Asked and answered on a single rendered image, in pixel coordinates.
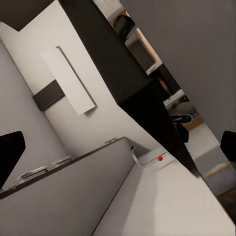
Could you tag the fridge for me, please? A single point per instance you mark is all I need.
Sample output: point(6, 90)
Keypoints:
point(19, 13)

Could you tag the range hood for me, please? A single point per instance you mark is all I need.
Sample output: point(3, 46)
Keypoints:
point(66, 83)

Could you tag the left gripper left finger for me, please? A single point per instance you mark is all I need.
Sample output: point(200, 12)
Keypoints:
point(12, 146)

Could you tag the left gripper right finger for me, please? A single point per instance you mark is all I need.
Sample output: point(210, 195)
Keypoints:
point(228, 146)

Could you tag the drop in sink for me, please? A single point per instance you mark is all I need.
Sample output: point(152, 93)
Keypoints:
point(160, 158)

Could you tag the cabinet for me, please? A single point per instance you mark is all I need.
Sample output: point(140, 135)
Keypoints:
point(67, 201)
point(117, 156)

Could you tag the poster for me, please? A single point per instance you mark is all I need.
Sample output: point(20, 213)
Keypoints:
point(131, 87)

